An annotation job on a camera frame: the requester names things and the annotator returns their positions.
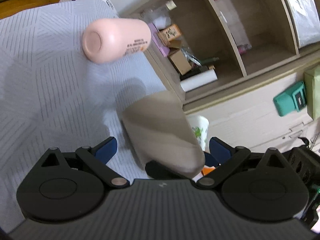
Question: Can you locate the grey patterned tablecloth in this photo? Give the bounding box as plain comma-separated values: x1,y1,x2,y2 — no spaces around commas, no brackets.
1,0,165,232

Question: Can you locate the small cardboard box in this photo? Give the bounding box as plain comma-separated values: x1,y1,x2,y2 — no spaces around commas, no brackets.
169,49,192,75

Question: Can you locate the clear bottle beige cap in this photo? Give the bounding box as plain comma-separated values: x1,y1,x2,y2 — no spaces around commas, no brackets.
140,0,177,22

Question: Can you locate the silver foil bag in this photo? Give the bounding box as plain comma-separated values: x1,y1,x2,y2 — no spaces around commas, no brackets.
285,0,319,48

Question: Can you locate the wooden shelf unit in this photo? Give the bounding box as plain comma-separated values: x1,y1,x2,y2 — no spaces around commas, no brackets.
123,0,319,108

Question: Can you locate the yellow printed box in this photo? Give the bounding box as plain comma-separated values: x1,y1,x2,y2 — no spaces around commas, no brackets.
157,24,182,46

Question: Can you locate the pink small bottle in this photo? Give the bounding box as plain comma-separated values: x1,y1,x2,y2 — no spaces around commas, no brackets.
237,44,252,55

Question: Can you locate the white paper cup green print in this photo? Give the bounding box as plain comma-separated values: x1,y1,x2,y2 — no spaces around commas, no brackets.
187,115,209,151

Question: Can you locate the pink tumbler cup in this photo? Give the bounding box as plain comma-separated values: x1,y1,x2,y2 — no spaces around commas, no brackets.
82,18,151,64

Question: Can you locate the white paper towel roll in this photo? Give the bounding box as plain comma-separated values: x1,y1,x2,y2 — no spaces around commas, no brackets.
180,69,217,92

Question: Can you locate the beige metal tumbler cup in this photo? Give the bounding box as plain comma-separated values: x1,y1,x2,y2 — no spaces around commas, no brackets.
121,90,205,179

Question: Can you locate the teal wall box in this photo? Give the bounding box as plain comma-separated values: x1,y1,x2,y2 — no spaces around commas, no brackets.
273,81,307,116

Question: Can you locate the green box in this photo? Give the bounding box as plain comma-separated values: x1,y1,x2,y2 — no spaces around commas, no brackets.
304,64,320,120

